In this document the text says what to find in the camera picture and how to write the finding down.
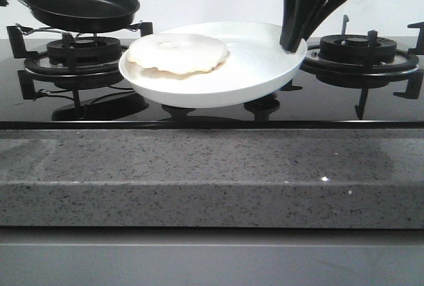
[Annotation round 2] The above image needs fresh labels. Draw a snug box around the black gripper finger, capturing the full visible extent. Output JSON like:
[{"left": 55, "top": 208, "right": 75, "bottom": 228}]
[
  {"left": 280, "top": 0, "right": 328, "bottom": 51},
  {"left": 303, "top": 0, "right": 347, "bottom": 40}
]

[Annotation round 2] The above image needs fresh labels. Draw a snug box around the black left gas burner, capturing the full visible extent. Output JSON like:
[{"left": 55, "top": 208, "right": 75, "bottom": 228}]
[{"left": 46, "top": 36, "right": 122, "bottom": 66}]

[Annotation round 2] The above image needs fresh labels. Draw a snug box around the black frying pan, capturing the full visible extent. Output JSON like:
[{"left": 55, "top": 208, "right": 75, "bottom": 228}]
[{"left": 17, "top": 0, "right": 140, "bottom": 34}]

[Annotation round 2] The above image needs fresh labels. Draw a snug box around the silver right stove knob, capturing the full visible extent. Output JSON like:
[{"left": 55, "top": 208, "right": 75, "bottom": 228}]
[{"left": 245, "top": 93, "right": 278, "bottom": 105}]

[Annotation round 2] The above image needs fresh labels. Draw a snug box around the black right gas burner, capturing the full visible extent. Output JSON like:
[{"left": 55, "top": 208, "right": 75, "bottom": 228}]
[{"left": 318, "top": 34, "right": 397, "bottom": 65}]

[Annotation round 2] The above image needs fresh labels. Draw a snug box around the black gas burner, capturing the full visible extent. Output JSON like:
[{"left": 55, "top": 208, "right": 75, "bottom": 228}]
[
  {"left": 318, "top": 34, "right": 397, "bottom": 65},
  {"left": 46, "top": 36, "right": 122, "bottom": 66}
]

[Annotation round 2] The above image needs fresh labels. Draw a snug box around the black glass cooktop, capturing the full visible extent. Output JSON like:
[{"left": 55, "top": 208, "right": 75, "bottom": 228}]
[{"left": 1, "top": 39, "right": 423, "bottom": 130}]

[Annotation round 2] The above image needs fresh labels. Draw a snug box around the black right pan support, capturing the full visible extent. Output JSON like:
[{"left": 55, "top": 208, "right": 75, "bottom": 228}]
[{"left": 301, "top": 21, "right": 423, "bottom": 120}]

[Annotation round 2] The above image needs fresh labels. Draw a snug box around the grey cabinet front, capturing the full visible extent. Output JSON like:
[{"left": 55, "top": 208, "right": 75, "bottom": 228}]
[{"left": 1, "top": 228, "right": 423, "bottom": 285}]

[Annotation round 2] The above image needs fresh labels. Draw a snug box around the white plate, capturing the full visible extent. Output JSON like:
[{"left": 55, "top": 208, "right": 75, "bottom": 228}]
[{"left": 119, "top": 21, "right": 307, "bottom": 109}]

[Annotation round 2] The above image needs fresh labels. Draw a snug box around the fried egg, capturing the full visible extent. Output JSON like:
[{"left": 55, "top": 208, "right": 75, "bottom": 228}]
[{"left": 127, "top": 33, "right": 229, "bottom": 75}]

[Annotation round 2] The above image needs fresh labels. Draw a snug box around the black pan support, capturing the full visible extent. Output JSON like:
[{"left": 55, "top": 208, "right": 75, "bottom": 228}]
[
  {"left": 301, "top": 21, "right": 423, "bottom": 120},
  {"left": 6, "top": 20, "right": 156, "bottom": 101}
]

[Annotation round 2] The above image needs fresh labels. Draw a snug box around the black left pan support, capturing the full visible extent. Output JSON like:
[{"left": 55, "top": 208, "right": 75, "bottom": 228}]
[{"left": 6, "top": 20, "right": 156, "bottom": 101}]

